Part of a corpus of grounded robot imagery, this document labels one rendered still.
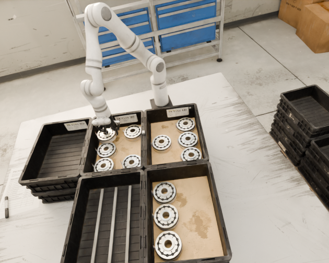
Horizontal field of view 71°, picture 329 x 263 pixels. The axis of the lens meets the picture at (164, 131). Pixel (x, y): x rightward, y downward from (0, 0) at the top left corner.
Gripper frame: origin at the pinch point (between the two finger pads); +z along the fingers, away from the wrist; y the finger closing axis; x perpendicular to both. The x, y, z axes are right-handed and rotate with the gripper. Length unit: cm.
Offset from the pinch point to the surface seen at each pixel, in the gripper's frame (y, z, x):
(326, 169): -129, 49, 8
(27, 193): 52, 18, 21
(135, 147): -12.4, 5.6, 7.6
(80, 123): 19.3, -1.6, -9.0
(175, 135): -34.9, 5.6, 2.1
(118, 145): -2.8, 5.5, 4.4
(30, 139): 66, 18, -21
